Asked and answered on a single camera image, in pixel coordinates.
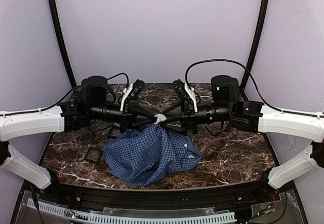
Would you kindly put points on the left black frame post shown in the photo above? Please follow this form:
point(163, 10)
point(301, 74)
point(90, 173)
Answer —
point(61, 42)

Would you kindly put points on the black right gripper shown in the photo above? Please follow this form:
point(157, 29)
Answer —
point(189, 114)

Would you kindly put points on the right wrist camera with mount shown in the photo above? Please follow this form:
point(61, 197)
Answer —
point(185, 93)

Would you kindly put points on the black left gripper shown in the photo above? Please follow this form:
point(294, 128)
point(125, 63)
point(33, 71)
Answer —
point(128, 114)

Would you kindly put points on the blue checked shirt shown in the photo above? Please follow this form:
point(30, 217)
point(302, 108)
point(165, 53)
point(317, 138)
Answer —
point(143, 156)

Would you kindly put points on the black front aluminium rail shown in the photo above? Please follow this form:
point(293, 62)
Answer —
point(231, 196)

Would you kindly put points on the black square box base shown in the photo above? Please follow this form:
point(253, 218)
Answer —
point(114, 132)

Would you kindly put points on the black frame post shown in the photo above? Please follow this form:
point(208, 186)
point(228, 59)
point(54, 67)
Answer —
point(61, 42)
point(257, 34)

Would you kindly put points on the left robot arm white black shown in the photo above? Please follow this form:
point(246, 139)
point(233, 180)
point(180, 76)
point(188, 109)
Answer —
point(97, 101)

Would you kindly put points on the right black frame post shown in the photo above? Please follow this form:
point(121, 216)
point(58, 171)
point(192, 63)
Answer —
point(257, 34)

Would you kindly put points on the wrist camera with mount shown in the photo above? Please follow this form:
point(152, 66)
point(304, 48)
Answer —
point(185, 93)
point(131, 93)

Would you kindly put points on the pink pompom brooch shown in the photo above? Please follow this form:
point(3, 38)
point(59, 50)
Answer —
point(159, 118)

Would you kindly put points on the white slotted cable duct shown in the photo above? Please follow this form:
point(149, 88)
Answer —
point(115, 215)

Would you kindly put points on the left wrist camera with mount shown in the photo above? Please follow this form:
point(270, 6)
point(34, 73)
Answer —
point(131, 93)

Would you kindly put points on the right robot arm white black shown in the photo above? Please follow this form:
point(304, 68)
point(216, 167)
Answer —
point(251, 116)

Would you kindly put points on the black square box lid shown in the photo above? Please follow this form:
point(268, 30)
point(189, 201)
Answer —
point(93, 155)

